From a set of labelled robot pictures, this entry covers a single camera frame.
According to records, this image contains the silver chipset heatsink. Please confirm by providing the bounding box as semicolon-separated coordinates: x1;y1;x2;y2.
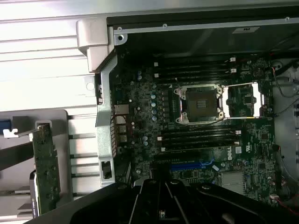
220;172;248;195

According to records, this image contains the blue expansion slot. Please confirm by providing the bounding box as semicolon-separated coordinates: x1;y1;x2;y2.
170;161;202;173

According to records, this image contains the empty black RAM slot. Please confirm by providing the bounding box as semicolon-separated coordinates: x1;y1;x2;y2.
161;133;242;140
161;139;242;145
161;127;242;135

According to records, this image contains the open black PC case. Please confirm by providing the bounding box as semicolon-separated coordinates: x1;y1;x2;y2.
76;16;299;224

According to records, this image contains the CPU socket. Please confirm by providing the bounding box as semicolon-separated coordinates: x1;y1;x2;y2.
174;83;225;125

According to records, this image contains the silver perforated drive cage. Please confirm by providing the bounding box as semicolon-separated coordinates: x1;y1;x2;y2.
272;58;299;164

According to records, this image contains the green Dell motherboard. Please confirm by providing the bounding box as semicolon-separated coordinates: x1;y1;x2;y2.
112;50;281;203

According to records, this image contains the thin metal locking lever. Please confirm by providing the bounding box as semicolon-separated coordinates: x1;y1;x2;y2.
174;78;185;94

